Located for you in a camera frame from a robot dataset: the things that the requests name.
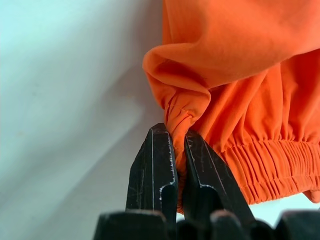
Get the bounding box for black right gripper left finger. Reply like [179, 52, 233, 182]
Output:
[125, 123, 179, 222]

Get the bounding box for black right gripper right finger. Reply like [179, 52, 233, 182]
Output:
[183, 129, 256, 222]

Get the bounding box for orange shorts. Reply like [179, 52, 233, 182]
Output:
[142, 0, 320, 214]

